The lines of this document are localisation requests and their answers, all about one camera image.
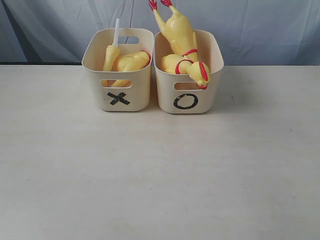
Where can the cream bin left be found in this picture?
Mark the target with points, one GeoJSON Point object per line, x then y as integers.
{"type": "Point", "coordinates": [114, 90]}

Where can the whole yellow rubber chicken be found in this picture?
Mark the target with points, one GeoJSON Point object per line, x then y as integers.
{"type": "Point", "coordinates": [177, 30]}

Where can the headless yellow chicken body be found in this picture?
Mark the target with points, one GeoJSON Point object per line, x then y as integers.
{"type": "Point", "coordinates": [131, 62]}

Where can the yellow chicken head neck piece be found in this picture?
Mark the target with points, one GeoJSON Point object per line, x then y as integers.
{"type": "Point", "coordinates": [112, 51]}

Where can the white backdrop curtain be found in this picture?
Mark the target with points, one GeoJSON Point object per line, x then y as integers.
{"type": "Point", "coordinates": [249, 32]}

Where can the cream bin with circle mark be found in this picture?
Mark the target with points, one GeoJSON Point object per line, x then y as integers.
{"type": "Point", "coordinates": [178, 93]}

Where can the yellow rubber chicken front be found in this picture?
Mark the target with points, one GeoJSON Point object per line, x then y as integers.
{"type": "Point", "coordinates": [176, 64]}

